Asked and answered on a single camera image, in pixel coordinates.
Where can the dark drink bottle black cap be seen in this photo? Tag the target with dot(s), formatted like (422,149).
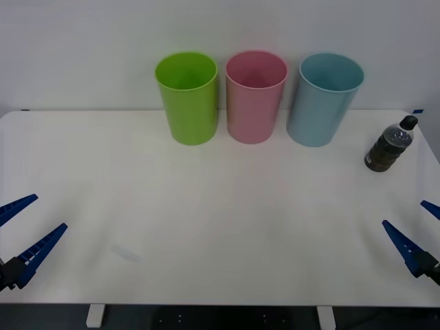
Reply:
(388,149)

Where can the white table leg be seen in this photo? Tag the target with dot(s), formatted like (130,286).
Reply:
(95,315)
(326,318)

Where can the pink plastic bin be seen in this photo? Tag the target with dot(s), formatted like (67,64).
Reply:
(252,117)

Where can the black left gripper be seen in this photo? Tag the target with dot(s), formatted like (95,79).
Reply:
(2,278)

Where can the pale blue plastic bin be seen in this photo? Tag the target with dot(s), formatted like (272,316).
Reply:
(318,118)

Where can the green plastic bin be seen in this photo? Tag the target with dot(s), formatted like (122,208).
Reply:
(190,113)

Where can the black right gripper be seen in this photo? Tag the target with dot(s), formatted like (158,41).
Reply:
(437,273)

